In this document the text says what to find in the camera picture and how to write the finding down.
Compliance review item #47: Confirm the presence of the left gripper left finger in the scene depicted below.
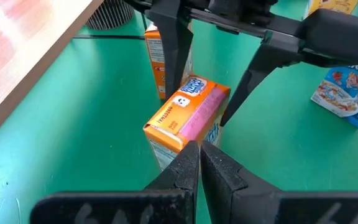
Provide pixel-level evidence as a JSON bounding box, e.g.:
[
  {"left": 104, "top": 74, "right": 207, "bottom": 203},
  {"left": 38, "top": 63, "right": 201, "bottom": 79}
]
[{"left": 29, "top": 140, "right": 201, "bottom": 224}]

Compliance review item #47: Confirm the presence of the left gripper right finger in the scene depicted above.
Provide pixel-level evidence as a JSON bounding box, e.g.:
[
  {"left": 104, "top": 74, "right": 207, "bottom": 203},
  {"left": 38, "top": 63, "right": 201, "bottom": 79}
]
[{"left": 200, "top": 141, "right": 358, "bottom": 224}]

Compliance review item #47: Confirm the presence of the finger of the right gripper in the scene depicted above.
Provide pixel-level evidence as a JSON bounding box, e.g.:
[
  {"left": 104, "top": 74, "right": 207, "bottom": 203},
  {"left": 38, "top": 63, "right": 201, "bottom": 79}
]
[
  {"left": 144, "top": 0, "right": 195, "bottom": 100},
  {"left": 221, "top": 30, "right": 304, "bottom": 127}
]

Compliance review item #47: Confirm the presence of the orange Mini-Wheats cereal box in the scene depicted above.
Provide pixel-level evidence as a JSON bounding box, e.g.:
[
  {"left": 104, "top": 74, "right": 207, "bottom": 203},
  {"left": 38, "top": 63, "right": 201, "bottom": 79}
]
[
  {"left": 142, "top": 74, "right": 231, "bottom": 171},
  {"left": 144, "top": 22, "right": 195, "bottom": 100}
]

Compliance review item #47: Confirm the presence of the yellow Corn Pops cereal box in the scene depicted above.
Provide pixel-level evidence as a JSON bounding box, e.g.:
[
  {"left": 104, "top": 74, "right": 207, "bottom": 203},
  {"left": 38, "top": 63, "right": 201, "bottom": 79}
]
[{"left": 303, "top": 0, "right": 358, "bottom": 19}]

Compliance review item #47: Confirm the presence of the blue Rice Krispies cereal box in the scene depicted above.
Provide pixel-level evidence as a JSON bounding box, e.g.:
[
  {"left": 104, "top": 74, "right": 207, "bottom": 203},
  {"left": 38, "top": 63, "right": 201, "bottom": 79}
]
[{"left": 310, "top": 12, "right": 358, "bottom": 129}]

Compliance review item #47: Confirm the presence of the potted green plant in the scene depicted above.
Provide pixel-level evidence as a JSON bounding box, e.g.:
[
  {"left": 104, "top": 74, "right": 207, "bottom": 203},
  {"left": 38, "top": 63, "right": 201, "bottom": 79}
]
[{"left": 85, "top": 0, "right": 135, "bottom": 31}]

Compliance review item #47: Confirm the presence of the green table mat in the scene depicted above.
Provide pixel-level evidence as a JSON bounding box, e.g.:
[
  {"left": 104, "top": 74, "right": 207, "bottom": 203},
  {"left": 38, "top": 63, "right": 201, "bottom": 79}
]
[{"left": 0, "top": 0, "right": 358, "bottom": 224}]

